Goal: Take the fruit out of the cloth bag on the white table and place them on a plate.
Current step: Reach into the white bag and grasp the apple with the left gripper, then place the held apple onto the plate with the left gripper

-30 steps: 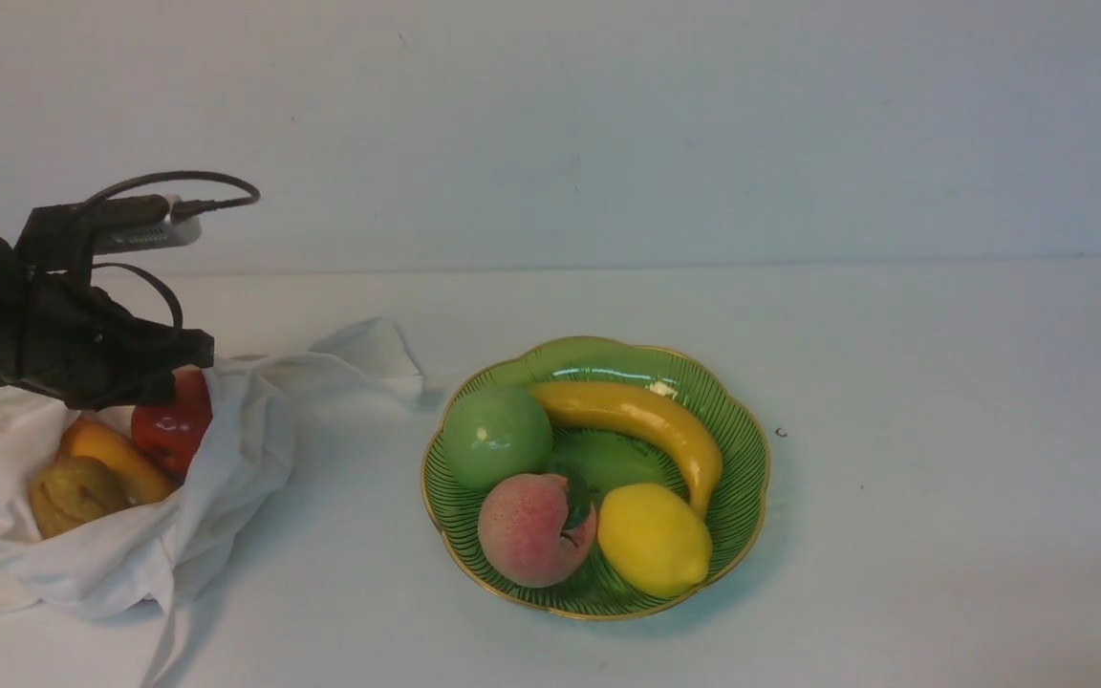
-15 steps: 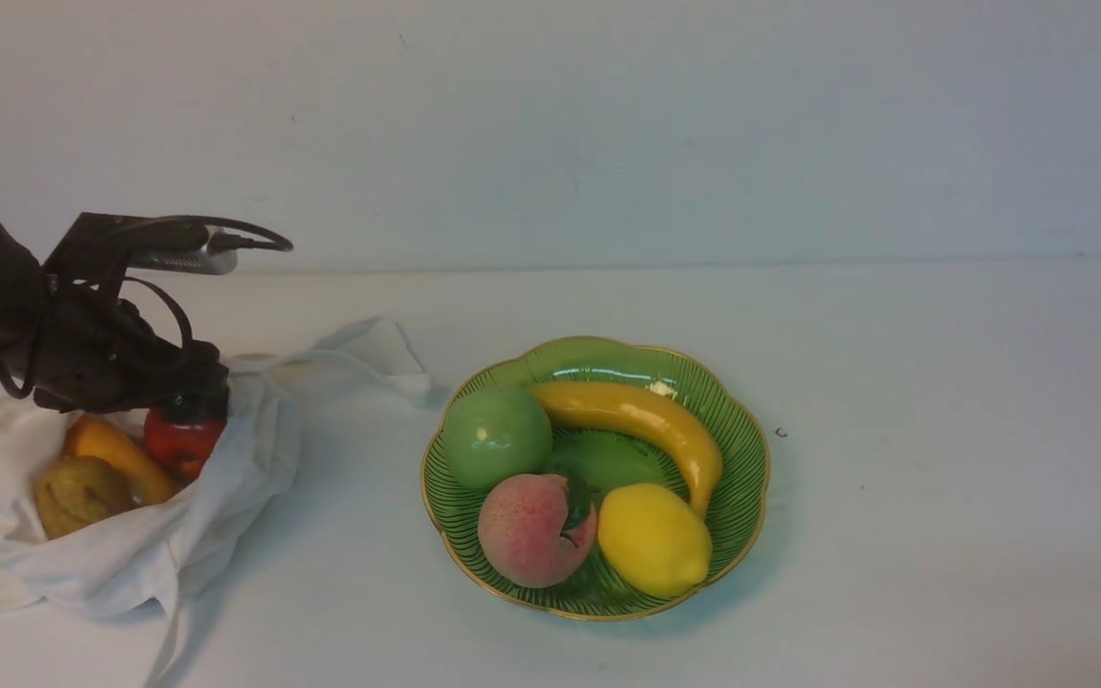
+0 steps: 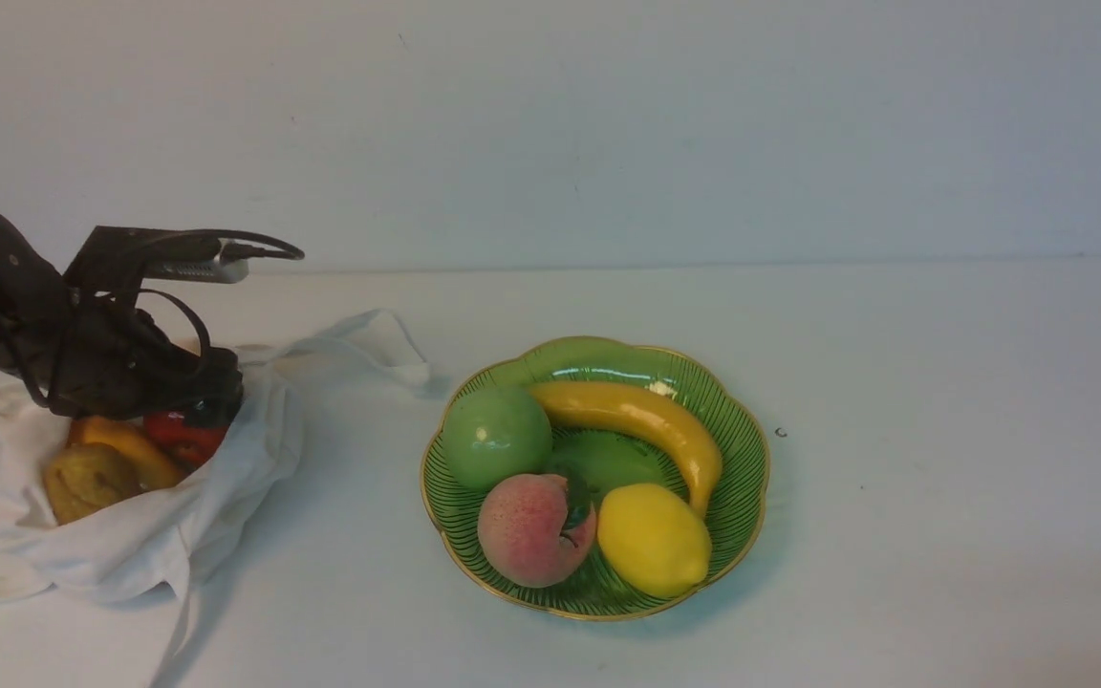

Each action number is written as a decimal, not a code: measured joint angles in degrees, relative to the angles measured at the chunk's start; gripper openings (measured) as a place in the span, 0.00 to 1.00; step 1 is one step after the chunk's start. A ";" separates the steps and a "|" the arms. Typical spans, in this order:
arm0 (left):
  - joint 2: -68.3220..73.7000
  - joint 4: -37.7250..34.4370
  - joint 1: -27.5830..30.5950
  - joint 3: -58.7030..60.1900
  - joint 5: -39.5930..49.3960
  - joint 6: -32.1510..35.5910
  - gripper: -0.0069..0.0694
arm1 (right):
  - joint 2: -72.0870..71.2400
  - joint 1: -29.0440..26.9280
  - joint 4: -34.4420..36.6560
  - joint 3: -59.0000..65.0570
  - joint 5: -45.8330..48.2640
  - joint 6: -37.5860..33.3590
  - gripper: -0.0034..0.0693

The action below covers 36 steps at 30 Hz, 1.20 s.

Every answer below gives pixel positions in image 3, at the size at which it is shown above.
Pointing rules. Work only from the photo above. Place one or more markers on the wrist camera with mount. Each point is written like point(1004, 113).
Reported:
point(163, 258)

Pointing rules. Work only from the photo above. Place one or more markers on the green apple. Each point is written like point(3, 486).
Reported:
point(494, 433)

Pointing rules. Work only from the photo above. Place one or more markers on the white cloth bag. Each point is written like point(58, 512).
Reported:
point(176, 536)

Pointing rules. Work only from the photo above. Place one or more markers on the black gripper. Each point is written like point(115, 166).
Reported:
point(109, 359)

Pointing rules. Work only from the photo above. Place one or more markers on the yellow lemon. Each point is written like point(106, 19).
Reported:
point(653, 540)

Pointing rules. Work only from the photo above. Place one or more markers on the red apple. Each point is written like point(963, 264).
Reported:
point(188, 444)

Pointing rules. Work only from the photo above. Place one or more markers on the orange fruit in bag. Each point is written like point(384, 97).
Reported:
point(153, 467)

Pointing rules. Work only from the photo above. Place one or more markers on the brownish yellow pear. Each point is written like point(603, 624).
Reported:
point(85, 478)

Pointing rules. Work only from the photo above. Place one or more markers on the yellow banana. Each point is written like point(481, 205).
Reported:
point(638, 412)

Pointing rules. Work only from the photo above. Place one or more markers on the green glass fruit plate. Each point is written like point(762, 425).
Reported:
point(594, 592)

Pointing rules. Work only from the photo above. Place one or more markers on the pink peach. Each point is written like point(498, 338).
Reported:
point(532, 534)

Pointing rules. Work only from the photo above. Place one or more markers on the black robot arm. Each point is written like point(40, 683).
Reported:
point(33, 297)

